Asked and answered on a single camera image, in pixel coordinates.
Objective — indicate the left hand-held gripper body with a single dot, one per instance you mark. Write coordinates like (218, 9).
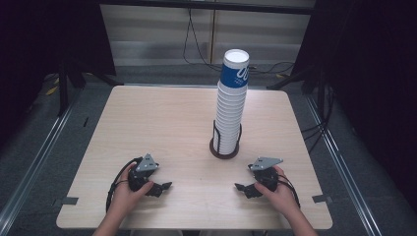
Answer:
(147, 164)

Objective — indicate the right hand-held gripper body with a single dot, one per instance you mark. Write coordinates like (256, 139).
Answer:
(264, 163)

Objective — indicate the stack of white paper cups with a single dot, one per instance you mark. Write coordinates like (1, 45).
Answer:
(229, 124)

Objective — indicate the person's right hand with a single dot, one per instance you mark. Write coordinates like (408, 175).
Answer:
(280, 198)

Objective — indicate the person's left hand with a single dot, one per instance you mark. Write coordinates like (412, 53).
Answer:
(126, 196)

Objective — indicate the grey tape strip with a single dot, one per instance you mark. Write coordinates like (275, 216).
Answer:
(321, 198)
(67, 201)

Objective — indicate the black metal stand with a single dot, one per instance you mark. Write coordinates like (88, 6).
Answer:
(63, 91)
(319, 88)

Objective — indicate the yellow tape piece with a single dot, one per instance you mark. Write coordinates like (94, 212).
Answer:
(51, 90)

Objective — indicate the dark curtain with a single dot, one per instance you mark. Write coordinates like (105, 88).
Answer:
(370, 65)
(39, 39)

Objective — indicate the black horizontal bar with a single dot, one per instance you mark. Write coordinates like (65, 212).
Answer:
(209, 6)

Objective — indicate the metal floor rail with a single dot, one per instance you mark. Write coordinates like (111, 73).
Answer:
(36, 160)
(344, 170)

